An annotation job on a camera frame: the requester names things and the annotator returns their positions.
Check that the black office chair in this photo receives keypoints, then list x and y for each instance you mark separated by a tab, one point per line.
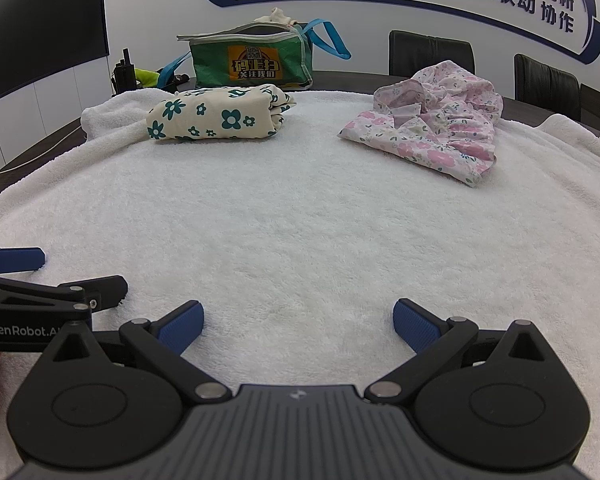
430	50
545	85
592	102

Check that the pink floral garment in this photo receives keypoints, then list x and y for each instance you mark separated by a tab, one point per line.
430	130

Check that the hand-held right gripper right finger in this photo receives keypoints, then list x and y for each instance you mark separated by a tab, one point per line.
415	325

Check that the black wall screen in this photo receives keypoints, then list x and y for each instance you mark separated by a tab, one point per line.
40	20

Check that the cream folded cloth teal flowers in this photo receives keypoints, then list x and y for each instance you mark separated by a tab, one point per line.
215	115

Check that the blue wall lettering sign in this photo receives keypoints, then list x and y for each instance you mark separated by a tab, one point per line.
598	40

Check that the white towel blanket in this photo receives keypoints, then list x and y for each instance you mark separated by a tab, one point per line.
300	210

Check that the black walkie-talkie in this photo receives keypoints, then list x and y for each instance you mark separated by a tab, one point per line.
125	72

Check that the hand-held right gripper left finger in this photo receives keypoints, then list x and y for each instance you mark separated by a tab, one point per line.
182	325

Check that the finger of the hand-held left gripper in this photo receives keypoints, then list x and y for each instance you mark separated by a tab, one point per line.
105	290
17	259

